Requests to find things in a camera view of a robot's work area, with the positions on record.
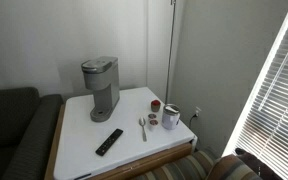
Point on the dark brown pillow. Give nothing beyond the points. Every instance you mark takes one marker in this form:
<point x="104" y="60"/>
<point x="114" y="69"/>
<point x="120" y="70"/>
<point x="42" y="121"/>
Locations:
<point x="255" y="165"/>

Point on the wooden side table, white top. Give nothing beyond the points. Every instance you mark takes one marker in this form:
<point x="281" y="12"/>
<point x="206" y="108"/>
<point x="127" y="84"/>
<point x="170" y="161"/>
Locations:
<point x="84" y="140"/>

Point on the black tv remote control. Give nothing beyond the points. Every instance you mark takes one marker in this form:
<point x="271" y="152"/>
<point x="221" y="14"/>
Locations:
<point x="109" y="142"/>

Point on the white blind tilt wand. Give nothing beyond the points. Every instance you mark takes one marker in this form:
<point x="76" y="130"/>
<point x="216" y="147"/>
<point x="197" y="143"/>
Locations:
<point x="279" y="66"/>

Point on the white window blinds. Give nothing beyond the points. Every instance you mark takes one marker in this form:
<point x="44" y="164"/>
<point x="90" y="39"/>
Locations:
<point x="279" y="110"/>

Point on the silver metal spoon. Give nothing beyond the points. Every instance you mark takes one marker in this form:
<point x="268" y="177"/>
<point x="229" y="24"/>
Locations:
<point x="143" y="126"/>

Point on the white wall power outlet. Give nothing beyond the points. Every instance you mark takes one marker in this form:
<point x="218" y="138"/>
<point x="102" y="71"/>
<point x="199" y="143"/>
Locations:
<point x="197" y="111"/>

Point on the grey single-serve coffee machine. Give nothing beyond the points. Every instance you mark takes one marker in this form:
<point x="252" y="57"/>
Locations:
<point x="101" y="83"/>

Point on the lavender mug with clear lid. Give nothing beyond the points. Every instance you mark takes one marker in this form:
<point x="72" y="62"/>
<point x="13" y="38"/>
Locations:
<point x="170" y="118"/>

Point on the brown pod with red lid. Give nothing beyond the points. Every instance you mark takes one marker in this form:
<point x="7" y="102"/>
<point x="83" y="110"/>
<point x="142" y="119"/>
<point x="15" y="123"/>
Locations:
<point x="155" y="105"/>

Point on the striped fabric cushion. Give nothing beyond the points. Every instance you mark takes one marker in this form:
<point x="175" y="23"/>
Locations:
<point x="197" y="168"/>

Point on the dark grey fabric sofa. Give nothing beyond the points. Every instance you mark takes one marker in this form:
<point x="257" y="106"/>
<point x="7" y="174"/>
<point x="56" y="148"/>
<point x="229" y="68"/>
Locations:
<point x="14" y="130"/>

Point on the thin metal floor pole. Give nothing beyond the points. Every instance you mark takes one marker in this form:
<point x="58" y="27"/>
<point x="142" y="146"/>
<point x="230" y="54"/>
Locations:
<point x="170" y="50"/>

